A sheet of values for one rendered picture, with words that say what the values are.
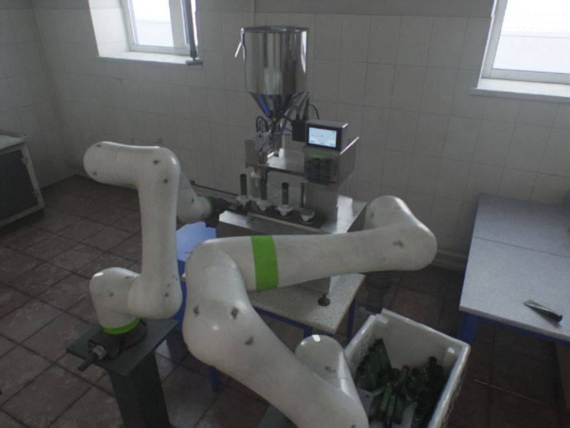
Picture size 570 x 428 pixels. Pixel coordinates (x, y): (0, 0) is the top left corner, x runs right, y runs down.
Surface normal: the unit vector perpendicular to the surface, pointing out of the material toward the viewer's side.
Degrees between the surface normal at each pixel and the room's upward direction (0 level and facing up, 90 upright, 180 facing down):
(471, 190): 90
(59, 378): 0
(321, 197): 90
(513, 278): 0
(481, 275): 0
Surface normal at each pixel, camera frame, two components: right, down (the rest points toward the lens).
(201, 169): -0.45, 0.43
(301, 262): 0.27, 0.04
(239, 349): 0.51, 0.33
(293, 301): 0.00, -0.88
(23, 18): 0.89, 0.22
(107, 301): -0.21, 0.43
